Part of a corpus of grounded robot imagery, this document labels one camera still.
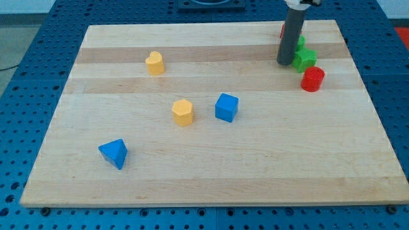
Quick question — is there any red cylinder block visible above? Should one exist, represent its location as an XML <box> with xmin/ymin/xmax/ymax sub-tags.
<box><xmin>301</xmin><ymin>66</ymin><xmax>325</xmax><ymax>92</ymax></box>

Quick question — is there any green star block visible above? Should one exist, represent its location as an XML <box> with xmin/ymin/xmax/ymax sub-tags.
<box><xmin>291</xmin><ymin>48</ymin><xmax>317</xmax><ymax>73</ymax></box>

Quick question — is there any wooden board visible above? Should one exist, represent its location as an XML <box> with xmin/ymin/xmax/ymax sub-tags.
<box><xmin>20</xmin><ymin>20</ymin><xmax>408</xmax><ymax>208</ymax></box>

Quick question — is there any yellow hexagon block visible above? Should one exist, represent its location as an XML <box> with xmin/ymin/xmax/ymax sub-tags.
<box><xmin>172</xmin><ymin>99</ymin><xmax>194</xmax><ymax>127</ymax></box>

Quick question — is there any blue cube block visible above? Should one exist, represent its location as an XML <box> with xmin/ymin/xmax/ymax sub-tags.
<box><xmin>215</xmin><ymin>93</ymin><xmax>239</xmax><ymax>123</ymax></box>

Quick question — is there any yellow heart block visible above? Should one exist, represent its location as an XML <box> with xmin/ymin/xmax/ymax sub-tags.
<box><xmin>145</xmin><ymin>51</ymin><xmax>165</xmax><ymax>75</ymax></box>

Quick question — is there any blue triangle block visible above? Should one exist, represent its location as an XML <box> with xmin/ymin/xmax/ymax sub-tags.
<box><xmin>98</xmin><ymin>139</ymin><xmax>128</xmax><ymax>170</ymax></box>

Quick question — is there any green round block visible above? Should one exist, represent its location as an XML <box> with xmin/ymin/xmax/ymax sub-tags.
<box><xmin>296</xmin><ymin>34</ymin><xmax>306</xmax><ymax>52</ymax></box>

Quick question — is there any red block behind rod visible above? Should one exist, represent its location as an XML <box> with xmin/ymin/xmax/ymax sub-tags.
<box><xmin>279</xmin><ymin>24</ymin><xmax>285</xmax><ymax>38</ymax></box>

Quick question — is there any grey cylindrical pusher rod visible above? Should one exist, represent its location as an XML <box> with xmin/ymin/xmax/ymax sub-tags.
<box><xmin>277</xmin><ymin>8</ymin><xmax>306</xmax><ymax>66</ymax></box>

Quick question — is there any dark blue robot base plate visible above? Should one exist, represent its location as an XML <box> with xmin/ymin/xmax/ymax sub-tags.
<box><xmin>176</xmin><ymin>0</ymin><xmax>246</xmax><ymax>12</ymax></box>

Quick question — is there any white rod mount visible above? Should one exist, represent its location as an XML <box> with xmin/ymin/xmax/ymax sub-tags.
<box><xmin>284</xmin><ymin>0</ymin><xmax>323</xmax><ymax>11</ymax></box>

